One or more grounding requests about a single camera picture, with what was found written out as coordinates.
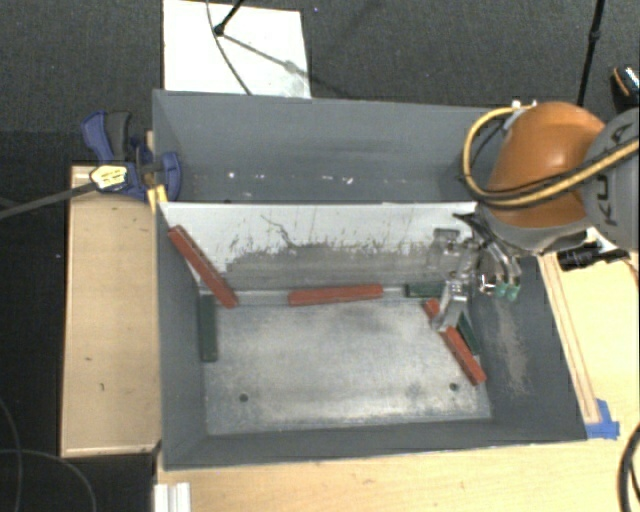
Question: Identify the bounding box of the grey metal bin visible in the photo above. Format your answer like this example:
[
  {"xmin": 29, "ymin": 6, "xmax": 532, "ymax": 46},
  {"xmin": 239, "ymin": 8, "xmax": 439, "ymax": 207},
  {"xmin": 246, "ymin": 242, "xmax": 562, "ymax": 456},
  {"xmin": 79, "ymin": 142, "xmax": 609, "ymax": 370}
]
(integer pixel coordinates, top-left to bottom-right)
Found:
[{"xmin": 151, "ymin": 88, "xmax": 589, "ymax": 471}]

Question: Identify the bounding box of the black cylinder on white bracket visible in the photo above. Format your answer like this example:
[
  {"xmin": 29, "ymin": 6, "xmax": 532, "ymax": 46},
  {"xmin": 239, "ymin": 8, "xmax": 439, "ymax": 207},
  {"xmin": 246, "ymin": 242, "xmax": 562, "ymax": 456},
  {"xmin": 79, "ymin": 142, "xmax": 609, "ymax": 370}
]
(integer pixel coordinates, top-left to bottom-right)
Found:
[{"xmin": 556, "ymin": 228, "xmax": 632, "ymax": 272}]

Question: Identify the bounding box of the pale wood board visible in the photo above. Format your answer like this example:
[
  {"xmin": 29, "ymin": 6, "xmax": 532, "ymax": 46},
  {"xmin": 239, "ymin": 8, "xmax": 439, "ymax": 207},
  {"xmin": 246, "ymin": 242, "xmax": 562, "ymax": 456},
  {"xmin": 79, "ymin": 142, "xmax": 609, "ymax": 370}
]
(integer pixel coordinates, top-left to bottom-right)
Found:
[{"xmin": 59, "ymin": 164, "xmax": 163, "ymax": 459}]

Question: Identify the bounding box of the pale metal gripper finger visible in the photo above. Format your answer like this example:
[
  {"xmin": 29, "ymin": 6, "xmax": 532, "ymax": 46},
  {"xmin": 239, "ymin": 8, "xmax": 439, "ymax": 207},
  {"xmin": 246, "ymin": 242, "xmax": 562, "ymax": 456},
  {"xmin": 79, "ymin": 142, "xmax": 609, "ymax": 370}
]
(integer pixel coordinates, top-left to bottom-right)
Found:
[
  {"xmin": 425, "ymin": 227, "xmax": 469, "ymax": 277},
  {"xmin": 430, "ymin": 280, "xmax": 470, "ymax": 332}
]

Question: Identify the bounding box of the red-brown flat block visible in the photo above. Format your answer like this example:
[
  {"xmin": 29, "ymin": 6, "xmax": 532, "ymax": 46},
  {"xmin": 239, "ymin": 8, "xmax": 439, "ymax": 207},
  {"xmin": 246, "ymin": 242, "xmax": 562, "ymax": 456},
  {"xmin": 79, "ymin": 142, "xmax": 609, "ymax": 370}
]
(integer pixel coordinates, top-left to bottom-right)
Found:
[
  {"xmin": 286, "ymin": 283, "xmax": 385, "ymax": 308},
  {"xmin": 422, "ymin": 297, "xmax": 488, "ymax": 387},
  {"xmin": 166, "ymin": 224, "xmax": 240, "ymax": 310}
]

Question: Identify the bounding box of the dark green flat block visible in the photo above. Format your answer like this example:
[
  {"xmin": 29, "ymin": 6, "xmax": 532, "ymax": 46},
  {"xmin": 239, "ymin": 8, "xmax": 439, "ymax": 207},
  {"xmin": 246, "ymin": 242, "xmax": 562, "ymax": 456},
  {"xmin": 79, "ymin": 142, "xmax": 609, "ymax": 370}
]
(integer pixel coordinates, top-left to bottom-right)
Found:
[
  {"xmin": 198, "ymin": 294, "xmax": 220, "ymax": 364},
  {"xmin": 403, "ymin": 281, "xmax": 447, "ymax": 300},
  {"xmin": 456, "ymin": 308, "xmax": 482, "ymax": 357}
]

